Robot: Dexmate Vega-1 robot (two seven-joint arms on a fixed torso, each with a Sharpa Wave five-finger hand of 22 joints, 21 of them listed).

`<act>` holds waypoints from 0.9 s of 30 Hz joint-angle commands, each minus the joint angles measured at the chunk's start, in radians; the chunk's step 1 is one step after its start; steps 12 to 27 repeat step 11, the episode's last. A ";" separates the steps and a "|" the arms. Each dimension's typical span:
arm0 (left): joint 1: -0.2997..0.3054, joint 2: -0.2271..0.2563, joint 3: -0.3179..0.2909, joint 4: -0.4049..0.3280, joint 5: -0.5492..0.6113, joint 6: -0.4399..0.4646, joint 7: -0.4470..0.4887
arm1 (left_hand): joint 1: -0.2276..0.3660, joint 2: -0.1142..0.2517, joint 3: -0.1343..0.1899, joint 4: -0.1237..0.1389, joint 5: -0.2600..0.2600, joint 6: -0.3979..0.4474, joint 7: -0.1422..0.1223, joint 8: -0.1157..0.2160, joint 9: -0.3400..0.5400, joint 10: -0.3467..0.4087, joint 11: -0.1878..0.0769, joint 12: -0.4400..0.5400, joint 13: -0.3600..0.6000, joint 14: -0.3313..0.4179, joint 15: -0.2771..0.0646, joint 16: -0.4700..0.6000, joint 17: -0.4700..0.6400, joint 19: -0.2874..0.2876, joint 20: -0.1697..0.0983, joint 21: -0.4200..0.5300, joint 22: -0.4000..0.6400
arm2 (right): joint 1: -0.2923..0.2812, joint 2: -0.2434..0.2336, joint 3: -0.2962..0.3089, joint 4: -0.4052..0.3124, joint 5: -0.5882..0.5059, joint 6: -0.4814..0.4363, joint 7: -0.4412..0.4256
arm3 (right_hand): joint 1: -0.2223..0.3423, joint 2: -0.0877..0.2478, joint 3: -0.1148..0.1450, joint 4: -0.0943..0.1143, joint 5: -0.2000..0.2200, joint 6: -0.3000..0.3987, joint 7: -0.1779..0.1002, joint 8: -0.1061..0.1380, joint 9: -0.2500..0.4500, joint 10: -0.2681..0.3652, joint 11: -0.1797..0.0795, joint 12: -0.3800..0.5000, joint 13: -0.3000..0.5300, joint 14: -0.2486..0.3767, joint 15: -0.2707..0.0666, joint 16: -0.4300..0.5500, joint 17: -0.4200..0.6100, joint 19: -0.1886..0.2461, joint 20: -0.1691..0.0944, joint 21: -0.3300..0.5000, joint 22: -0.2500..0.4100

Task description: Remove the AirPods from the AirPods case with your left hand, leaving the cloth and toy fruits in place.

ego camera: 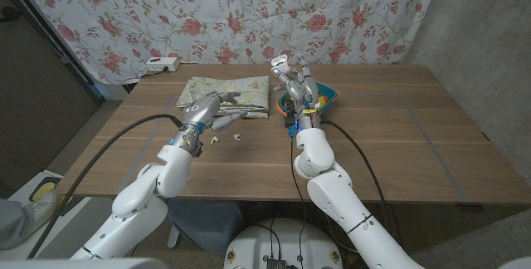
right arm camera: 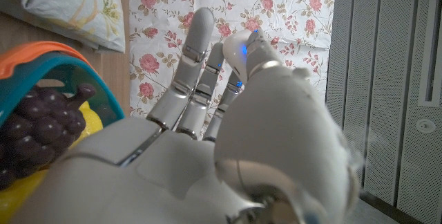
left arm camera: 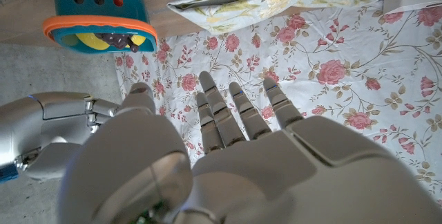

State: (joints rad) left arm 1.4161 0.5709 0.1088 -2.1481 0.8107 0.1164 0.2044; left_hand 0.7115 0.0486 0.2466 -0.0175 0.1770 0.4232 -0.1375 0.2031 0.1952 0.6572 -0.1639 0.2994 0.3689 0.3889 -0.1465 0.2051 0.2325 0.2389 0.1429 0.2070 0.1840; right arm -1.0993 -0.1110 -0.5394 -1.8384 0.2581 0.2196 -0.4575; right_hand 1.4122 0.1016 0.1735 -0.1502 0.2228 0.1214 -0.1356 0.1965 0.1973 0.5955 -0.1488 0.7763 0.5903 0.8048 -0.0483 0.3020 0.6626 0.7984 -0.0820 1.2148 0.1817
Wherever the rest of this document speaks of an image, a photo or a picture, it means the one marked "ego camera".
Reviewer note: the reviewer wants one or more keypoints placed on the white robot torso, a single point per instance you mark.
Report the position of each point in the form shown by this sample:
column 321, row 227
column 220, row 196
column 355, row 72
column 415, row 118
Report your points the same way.
column 290, row 240

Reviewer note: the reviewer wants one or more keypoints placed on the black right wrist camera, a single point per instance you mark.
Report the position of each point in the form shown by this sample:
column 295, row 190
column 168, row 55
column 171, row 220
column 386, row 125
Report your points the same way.
column 290, row 123

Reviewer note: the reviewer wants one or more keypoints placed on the white AirPod earbud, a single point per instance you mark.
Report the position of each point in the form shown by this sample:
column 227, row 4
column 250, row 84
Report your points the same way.
column 237, row 137
column 214, row 139

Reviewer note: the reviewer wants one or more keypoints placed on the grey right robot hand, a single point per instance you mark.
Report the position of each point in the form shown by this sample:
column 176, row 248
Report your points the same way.
column 307, row 94

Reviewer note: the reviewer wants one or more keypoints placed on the dark grey partition panel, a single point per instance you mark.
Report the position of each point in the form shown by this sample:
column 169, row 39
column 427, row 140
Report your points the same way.
column 37, row 94

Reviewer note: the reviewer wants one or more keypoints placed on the white AirPods case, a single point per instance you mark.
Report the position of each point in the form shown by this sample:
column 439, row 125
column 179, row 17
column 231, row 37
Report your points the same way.
column 280, row 62

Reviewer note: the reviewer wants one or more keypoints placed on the purple toy grapes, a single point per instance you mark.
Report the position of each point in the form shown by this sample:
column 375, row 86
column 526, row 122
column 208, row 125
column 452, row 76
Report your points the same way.
column 290, row 106

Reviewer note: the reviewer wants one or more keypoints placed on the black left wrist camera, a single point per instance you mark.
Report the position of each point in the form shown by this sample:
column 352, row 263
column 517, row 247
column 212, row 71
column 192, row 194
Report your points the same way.
column 196, row 149

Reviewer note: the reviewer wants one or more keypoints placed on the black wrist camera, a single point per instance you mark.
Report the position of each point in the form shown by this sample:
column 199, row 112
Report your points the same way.
column 196, row 149
column 290, row 123

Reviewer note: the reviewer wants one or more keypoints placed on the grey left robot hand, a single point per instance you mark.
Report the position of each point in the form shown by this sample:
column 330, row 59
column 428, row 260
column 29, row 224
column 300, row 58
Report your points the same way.
column 201, row 113

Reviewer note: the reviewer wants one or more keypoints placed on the blue-grey stool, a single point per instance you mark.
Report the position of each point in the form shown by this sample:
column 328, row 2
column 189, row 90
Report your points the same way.
column 207, row 223

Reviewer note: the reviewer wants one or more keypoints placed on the teal basket with orange rim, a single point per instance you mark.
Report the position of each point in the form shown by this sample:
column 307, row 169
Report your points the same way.
column 329, row 91

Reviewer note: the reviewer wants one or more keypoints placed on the yellow toy lemon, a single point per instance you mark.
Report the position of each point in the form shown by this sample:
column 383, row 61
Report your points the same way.
column 322, row 101

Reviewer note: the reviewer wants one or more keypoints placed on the rose print backdrop curtain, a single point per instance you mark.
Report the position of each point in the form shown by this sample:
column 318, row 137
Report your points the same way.
column 249, row 11

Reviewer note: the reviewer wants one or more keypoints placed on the folded pale floral cloth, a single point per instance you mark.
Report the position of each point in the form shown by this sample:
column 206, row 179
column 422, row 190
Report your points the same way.
column 249, row 90

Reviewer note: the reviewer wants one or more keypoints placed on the white shoe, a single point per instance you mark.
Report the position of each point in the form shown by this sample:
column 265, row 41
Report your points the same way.
column 41, row 211

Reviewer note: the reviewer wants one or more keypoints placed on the white power strip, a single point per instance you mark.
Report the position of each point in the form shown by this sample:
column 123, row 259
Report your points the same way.
column 162, row 64

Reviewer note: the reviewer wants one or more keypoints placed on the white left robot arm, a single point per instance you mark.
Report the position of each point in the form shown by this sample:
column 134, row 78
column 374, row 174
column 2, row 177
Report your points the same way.
column 141, row 194

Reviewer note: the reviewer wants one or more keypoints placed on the grey trouser leg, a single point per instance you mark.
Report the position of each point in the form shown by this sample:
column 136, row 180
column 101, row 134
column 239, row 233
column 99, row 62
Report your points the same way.
column 12, row 223

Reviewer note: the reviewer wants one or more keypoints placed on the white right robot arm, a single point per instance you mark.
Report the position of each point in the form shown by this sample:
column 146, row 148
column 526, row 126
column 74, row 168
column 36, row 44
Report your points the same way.
column 340, row 198

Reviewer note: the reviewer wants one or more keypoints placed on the yellow and black floor pad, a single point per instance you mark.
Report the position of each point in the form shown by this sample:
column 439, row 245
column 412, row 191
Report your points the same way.
column 41, row 189

